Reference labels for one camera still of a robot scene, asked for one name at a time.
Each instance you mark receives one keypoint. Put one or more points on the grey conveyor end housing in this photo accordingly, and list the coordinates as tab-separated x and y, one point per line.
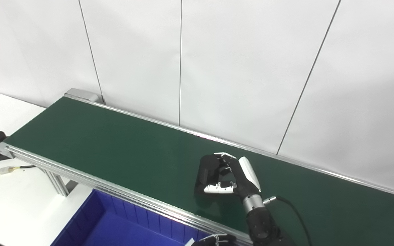
80	94

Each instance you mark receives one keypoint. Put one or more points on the green conveyor belt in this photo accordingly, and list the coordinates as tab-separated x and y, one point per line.
132	147

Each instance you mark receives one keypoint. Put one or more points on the aluminium conveyor leg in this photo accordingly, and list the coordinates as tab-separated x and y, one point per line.
58	184

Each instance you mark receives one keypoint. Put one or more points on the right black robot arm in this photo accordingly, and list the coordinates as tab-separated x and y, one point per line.
260	225

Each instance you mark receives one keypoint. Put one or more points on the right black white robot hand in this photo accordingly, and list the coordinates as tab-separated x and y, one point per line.
246	181

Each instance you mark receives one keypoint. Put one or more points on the blue plastic bin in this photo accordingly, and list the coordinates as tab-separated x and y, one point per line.
121	229

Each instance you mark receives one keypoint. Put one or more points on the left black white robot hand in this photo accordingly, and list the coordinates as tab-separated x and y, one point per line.
224	239

